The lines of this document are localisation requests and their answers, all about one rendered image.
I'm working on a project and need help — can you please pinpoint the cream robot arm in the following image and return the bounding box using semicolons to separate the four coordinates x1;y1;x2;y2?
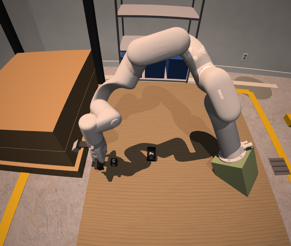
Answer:
72;27;253;163

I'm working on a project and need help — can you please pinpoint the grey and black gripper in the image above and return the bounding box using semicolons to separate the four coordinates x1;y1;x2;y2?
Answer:
89;140;107;170

